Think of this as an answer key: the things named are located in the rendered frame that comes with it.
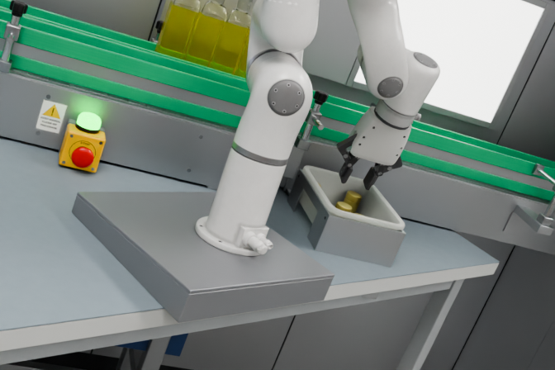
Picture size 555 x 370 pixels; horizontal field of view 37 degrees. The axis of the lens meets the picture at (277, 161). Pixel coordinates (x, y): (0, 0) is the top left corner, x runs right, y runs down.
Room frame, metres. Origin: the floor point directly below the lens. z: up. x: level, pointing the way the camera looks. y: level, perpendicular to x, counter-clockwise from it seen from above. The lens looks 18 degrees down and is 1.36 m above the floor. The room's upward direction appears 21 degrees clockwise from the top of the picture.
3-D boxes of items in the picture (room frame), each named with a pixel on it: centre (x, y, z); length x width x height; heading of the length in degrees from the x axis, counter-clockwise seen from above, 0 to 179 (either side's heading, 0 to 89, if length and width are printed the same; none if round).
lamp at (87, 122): (1.43, 0.35, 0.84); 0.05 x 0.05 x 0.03
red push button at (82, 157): (1.39, 0.34, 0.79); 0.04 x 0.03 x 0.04; 111
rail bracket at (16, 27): (1.39, 0.52, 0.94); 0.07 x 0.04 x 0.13; 21
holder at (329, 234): (1.62, -0.16, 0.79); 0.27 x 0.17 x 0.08; 21
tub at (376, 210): (1.60, -0.17, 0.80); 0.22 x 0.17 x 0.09; 21
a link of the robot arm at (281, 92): (1.29, 0.04, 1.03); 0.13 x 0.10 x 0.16; 14
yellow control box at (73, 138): (1.43, 0.35, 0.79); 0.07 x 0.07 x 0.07; 21
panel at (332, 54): (1.94, -0.06, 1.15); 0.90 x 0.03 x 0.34; 111
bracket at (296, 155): (1.66, -0.02, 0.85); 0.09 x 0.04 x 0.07; 21
